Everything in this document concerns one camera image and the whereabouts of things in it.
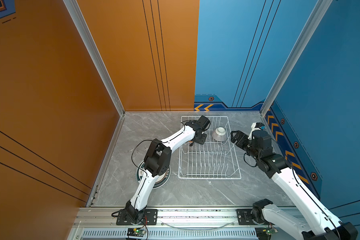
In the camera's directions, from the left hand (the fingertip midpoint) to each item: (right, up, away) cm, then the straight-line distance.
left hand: (200, 138), depth 97 cm
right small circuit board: (+27, -43, -27) cm, 58 cm away
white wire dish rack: (+9, -11, -8) cm, 16 cm away
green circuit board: (-34, -43, -27) cm, 61 cm away
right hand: (+15, +3, -20) cm, 26 cm away
